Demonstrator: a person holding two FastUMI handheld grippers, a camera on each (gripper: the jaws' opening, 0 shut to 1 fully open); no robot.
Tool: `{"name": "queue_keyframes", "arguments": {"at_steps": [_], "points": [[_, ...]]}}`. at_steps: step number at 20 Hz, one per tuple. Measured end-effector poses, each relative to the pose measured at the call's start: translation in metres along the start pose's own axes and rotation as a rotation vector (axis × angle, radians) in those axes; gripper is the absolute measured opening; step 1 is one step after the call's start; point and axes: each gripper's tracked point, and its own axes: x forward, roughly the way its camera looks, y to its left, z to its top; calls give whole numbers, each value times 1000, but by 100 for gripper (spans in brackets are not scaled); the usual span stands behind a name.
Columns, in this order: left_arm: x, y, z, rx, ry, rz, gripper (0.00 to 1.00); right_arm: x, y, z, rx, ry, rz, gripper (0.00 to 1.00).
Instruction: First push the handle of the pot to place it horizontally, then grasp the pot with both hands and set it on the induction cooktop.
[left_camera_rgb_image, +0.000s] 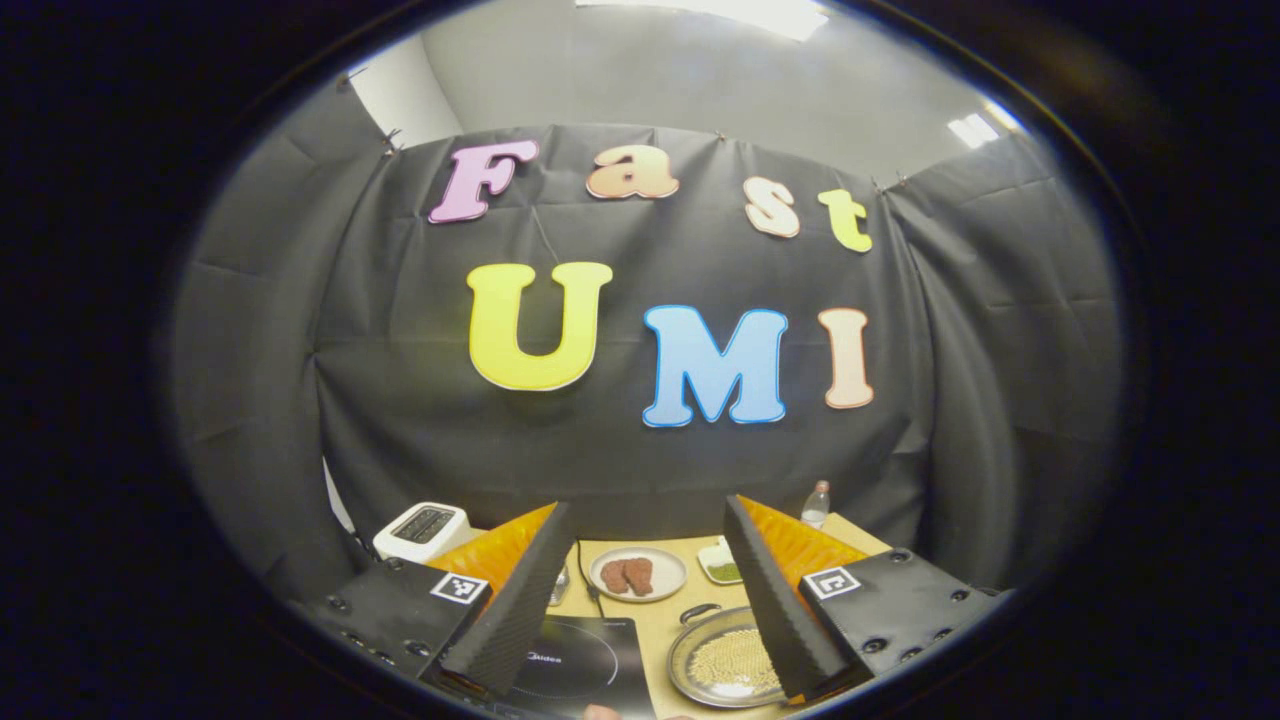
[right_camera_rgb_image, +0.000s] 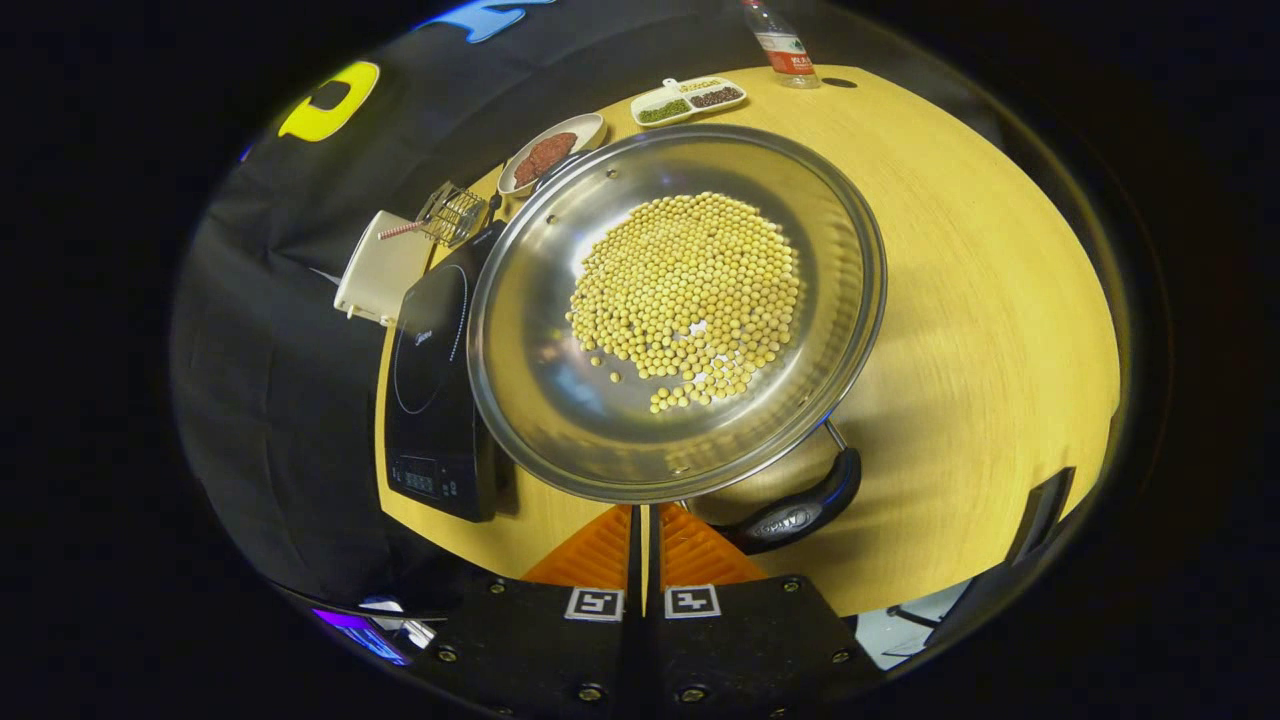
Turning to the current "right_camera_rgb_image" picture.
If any stainless steel pot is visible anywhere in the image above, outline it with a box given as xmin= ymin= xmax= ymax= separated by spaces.
xmin=467 ymin=123 xmax=888 ymax=554

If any white toaster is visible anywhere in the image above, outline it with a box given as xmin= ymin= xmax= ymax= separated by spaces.
xmin=333 ymin=210 xmax=436 ymax=329

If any pile of soybeans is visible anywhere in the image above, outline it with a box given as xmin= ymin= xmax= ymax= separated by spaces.
xmin=565 ymin=192 xmax=804 ymax=414

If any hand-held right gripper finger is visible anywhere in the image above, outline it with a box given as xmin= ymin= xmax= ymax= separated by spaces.
xmin=405 ymin=503 xmax=643 ymax=720
xmin=648 ymin=503 xmax=886 ymax=720

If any clear plastic water bottle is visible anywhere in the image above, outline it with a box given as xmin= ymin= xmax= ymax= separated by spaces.
xmin=740 ymin=0 xmax=821 ymax=91

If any white divided dish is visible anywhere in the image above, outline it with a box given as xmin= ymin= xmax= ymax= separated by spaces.
xmin=630 ymin=76 xmax=748 ymax=129

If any black chair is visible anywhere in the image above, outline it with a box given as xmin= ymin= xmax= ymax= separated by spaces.
xmin=920 ymin=465 xmax=1078 ymax=651

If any black induction cooktop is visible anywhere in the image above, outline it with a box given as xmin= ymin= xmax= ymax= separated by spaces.
xmin=383 ymin=220 xmax=513 ymax=523

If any purple lit screen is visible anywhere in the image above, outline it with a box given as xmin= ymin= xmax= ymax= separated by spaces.
xmin=312 ymin=598 xmax=436 ymax=666

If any round white plate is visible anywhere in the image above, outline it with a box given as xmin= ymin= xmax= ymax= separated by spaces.
xmin=497 ymin=113 xmax=608 ymax=198

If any wire mesh basket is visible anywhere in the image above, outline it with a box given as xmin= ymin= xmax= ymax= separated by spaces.
xmin=415 ymin=180 xmax=489 ymax=249

